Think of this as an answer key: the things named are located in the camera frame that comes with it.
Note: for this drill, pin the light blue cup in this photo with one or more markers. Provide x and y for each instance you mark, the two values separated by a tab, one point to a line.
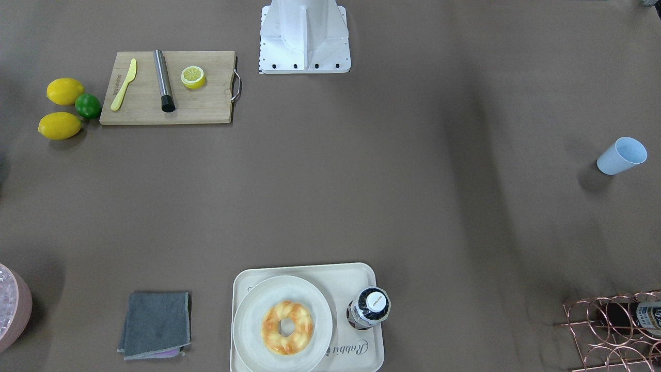
625	153

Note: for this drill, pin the pink bowl of ice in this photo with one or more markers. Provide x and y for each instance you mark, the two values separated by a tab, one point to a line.
16	306

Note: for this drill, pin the dark drink bottle on tray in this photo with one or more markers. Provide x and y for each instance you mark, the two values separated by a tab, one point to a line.
369	308

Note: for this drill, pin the cream serving tray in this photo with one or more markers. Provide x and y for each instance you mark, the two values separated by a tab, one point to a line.
349	349

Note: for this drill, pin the cream round plate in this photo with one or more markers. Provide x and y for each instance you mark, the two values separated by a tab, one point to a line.
248	319

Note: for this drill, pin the glazed donut bread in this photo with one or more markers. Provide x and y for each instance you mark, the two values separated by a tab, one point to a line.
287	328

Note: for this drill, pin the half lemon slice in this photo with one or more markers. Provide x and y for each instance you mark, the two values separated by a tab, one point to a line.
193	77

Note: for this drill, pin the steel cylinder muddler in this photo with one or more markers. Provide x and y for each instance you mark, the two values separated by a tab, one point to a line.
167	100

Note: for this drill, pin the grey folded cloth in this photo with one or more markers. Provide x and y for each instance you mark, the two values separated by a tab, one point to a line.
157	325

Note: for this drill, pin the yellow plastic knife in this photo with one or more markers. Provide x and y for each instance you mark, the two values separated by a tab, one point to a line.
130	76

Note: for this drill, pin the green lime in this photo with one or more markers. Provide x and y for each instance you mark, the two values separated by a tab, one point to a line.
88	106

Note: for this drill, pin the yellow lemon lower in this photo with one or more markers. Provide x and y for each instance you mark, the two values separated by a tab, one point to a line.
58	126

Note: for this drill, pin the yellow lemon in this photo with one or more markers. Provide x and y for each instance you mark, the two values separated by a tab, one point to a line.
64	91
58	126

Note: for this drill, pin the yellow lemon upper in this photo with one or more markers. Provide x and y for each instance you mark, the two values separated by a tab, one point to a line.
64	91

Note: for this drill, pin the bottle in rack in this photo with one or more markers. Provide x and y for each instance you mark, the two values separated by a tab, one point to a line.
640	315

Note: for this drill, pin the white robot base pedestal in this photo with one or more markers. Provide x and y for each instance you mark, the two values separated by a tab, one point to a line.
304	37

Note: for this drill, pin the copper wire bottle rack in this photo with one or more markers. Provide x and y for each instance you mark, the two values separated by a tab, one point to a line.
608	336

